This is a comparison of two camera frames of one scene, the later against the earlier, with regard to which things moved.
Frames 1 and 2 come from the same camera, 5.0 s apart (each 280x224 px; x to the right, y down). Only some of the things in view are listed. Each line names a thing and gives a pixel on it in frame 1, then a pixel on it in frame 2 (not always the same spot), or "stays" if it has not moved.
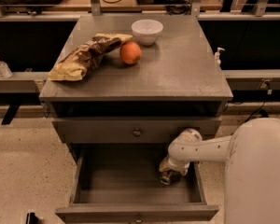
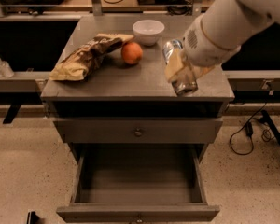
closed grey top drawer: [131, 131] stays
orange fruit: [130, 52] stays
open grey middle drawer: [119, 183] stays
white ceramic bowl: [147, 32] stays
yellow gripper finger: [165, 165] to [175, 63]
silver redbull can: [170, 177] to [187, 84]
